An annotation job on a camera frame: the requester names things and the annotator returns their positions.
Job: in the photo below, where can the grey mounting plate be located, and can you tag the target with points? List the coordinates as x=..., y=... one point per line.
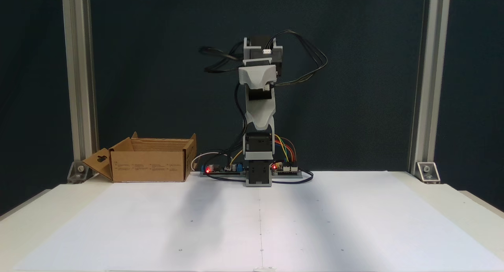
x=293, y=175

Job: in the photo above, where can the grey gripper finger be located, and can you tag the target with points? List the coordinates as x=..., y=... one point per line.
x=263, y=125

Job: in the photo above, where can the small motor controller board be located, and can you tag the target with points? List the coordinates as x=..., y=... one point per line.
x=285, y=168

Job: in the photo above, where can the metal corner bracket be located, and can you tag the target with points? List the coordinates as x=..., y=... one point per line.
x=80, y=170
x=428, y=171

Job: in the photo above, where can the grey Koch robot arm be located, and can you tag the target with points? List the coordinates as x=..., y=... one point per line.
x=258, y=75

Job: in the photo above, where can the blue circuit board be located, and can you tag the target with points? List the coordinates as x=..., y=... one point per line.
x=220, y=169

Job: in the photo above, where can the aluminium frame post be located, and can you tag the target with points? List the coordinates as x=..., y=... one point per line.
x=431, y=67
x=78, y=67

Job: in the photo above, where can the brown cardboard box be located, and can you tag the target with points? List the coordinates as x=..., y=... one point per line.
x=149, y=167

